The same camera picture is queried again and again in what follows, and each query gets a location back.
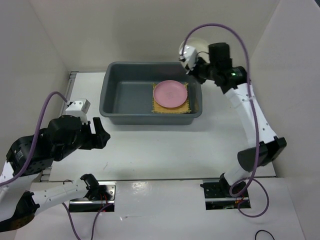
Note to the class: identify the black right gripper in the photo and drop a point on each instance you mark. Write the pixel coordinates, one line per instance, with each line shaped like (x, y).
(193, 72)

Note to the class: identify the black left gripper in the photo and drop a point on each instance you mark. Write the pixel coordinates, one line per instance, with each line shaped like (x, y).
(102, 136)

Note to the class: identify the pink plate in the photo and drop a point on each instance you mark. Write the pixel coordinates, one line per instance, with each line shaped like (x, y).
(170, 94)

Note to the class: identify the woven bamboo mat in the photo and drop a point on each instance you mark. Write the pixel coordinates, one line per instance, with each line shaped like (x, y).
(183, 109)

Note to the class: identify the cream plate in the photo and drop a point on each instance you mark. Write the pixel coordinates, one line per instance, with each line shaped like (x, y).
(201, 47)

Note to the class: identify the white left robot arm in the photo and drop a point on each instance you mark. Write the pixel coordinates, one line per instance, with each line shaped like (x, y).
(30, 155)

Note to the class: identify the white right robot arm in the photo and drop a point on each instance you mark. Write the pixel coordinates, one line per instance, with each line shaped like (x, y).
(264, 145)

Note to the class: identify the grey plastic bin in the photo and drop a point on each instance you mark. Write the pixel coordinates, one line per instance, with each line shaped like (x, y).
(126, 96)

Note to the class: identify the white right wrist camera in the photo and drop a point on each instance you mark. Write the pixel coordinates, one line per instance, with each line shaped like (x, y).
(188, 57)

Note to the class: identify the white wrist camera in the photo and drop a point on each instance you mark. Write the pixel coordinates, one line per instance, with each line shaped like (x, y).
(188, 57)
(78, 108)

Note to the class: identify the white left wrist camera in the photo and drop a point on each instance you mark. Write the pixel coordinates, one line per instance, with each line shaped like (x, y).
(78, 108)

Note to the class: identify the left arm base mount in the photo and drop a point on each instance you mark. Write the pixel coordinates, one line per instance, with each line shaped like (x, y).
(106, 196)

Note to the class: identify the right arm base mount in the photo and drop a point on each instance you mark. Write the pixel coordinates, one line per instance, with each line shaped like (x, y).
(216, 198)

